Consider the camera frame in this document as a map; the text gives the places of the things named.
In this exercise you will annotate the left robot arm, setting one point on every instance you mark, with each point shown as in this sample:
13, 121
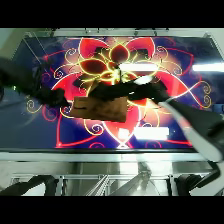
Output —
20, 78

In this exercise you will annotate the brown garment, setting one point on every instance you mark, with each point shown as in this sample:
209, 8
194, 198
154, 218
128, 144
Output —
100, 108

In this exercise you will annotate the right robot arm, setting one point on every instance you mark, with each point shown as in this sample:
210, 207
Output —
200, 128

